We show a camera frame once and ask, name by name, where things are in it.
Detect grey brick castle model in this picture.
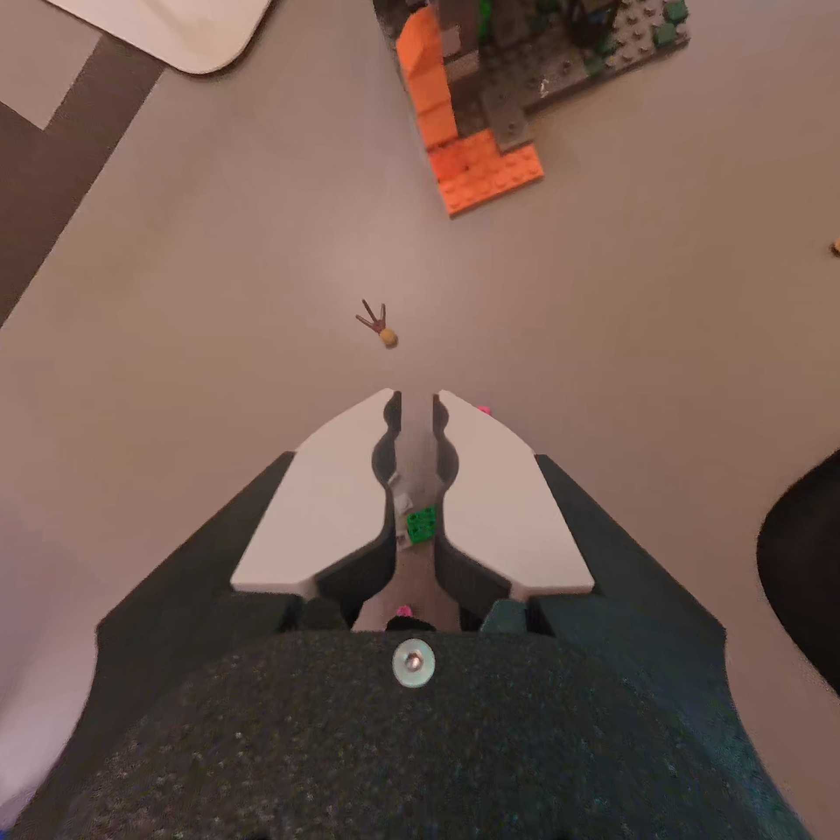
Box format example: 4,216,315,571
373,0,690,217

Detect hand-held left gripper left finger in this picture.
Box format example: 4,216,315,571
231,388,403,593

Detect white book stand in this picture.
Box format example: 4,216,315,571
46,0,273,75

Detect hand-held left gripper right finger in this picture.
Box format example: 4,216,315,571
433,390,595,599

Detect cluster of small loose pieces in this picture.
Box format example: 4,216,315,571
390,403,493,619

